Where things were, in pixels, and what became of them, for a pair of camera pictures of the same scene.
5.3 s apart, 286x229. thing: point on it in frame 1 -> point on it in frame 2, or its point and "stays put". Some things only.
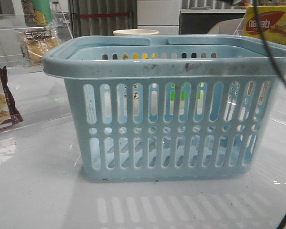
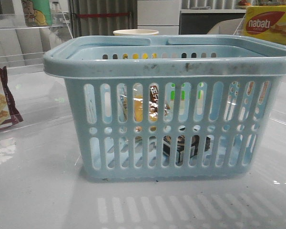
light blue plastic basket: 169,108 stays put
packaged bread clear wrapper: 37,42 -> 138,105
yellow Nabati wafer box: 278,23 stays put
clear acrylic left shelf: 19,42 stays put
